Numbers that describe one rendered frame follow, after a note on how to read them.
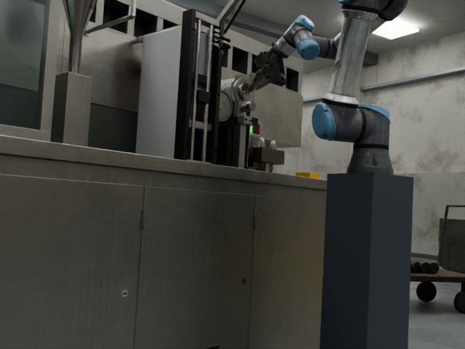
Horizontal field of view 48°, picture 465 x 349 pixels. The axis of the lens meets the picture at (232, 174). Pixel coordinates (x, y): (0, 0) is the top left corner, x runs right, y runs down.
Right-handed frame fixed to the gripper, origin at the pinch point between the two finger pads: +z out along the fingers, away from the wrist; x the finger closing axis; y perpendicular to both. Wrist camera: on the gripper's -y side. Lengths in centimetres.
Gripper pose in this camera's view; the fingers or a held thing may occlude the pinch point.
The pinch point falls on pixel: (253, 89)
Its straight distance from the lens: 219.0
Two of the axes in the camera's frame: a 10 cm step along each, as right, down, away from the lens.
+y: -4.3, -7.6, 4.8
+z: -6.0, 6.4, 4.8
